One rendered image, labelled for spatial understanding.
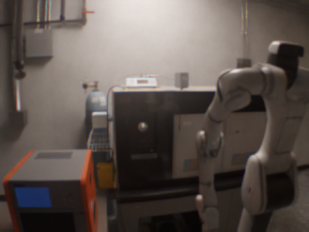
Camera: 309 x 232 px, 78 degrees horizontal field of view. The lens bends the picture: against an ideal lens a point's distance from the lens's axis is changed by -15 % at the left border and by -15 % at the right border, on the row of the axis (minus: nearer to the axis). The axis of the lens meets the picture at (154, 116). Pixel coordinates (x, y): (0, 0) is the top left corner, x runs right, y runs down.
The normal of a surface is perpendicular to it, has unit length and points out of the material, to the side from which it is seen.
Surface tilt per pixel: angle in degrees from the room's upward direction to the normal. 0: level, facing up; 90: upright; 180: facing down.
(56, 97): 90
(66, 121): 90
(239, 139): 90
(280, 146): 105
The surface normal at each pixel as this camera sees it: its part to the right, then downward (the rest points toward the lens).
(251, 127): 0.21, 0.17
